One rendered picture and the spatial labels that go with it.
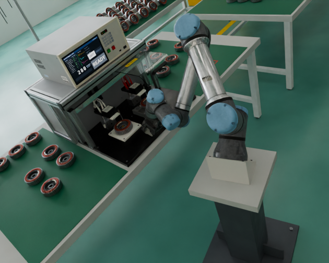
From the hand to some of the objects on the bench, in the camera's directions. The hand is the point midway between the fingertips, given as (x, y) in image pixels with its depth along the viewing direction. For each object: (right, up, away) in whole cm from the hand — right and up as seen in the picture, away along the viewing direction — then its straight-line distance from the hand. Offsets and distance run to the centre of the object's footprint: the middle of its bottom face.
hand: (146, 131), depth 164 cm
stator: (-14, +1, +18) cm, 23 cm away
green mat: (+17, +53, +70) cm, 89 cm away
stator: (-61, -15, +25) cm, 67 cm away
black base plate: (-7, +7, +26) cm, 28 cm away
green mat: (-63, -29, +10) cm, 70 cm away
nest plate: (-14, 0, +18) cm, 23 cm away
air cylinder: (-25, +4, +28) cm, 37 cm away
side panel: (-55, -4, +36) cm, 66 cm away
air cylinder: (-10, +19, +39) cm, 44 cm away
